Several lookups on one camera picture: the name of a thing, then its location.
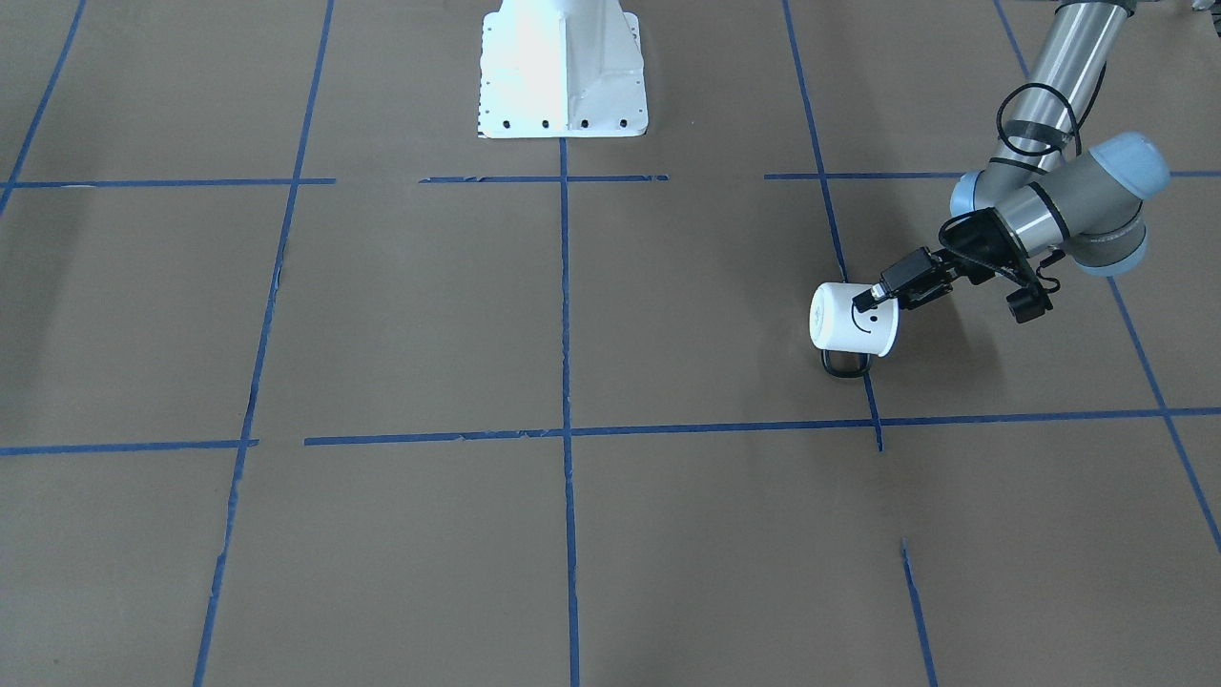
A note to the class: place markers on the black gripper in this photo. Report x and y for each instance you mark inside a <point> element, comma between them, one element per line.
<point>965,250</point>

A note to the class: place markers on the white smiley face mug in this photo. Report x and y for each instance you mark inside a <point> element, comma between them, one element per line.
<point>835,327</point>

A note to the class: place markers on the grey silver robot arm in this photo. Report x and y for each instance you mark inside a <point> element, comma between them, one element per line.
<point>1044,195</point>

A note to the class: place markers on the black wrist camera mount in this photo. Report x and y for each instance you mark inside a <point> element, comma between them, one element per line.
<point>979,247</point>

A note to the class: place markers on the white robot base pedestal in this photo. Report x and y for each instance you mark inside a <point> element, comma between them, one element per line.
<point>561,68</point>

